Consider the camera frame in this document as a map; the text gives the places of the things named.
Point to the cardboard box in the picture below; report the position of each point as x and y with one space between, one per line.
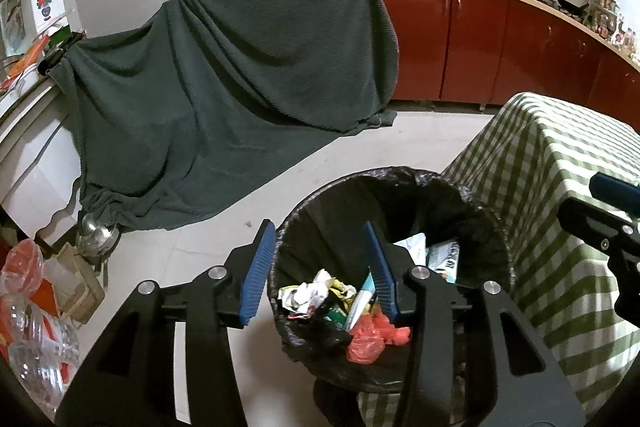
75 282

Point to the white paper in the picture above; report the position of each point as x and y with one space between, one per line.
305 294

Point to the row of condiment jars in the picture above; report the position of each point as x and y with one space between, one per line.
612 24

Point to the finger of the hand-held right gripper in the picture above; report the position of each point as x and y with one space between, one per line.
587 222
612 191

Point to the white plastic wrapper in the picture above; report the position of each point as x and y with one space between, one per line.
411 248

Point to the black-lined trash bin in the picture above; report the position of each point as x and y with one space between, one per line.
330 227

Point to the teal toothpaste tube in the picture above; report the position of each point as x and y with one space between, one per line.
361 302

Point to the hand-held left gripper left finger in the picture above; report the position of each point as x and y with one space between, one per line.
257 277

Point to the white blue printed packet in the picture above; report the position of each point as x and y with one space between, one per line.
444 261

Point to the white side cabinet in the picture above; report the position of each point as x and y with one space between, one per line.
30 157

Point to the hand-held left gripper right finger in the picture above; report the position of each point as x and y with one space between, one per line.
382 272

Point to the red kitchen cabinet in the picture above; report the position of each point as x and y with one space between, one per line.
475 42

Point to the red plastic bag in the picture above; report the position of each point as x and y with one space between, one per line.
372 337

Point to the dark green cloth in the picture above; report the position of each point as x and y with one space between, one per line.
225 82

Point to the green checked tablecloth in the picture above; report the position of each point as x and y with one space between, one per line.
550 167

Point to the black wok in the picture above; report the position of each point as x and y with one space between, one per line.
572 6

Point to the pile of clear plastic bags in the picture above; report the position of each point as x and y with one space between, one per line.
32 332

